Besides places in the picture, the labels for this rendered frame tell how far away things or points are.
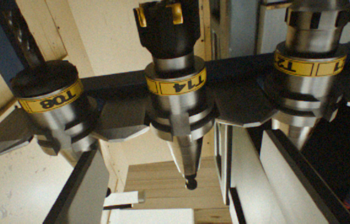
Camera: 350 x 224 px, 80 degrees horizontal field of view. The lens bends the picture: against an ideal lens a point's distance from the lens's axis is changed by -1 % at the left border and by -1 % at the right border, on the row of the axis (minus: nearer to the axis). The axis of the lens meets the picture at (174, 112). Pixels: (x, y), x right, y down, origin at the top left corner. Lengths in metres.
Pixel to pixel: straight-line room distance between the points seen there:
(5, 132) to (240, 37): 0.73
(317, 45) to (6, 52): 0.27
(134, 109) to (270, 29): 0.66
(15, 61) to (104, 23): 0.94
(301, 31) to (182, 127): 0.11
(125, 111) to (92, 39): 1.02
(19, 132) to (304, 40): 0.25
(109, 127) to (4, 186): 0.54
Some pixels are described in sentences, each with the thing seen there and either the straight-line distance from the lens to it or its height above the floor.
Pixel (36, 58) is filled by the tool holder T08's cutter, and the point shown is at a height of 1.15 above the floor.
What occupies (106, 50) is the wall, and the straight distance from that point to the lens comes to 1.22.
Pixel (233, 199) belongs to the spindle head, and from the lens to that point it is 1.13.
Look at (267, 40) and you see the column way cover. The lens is 0.81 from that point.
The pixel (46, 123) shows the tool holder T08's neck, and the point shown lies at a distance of 0.20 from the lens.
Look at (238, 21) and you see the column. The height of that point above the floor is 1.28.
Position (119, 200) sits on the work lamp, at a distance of 1.07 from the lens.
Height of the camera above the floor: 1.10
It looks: 34 degrees up
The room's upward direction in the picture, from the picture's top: 171 degrees clockwise
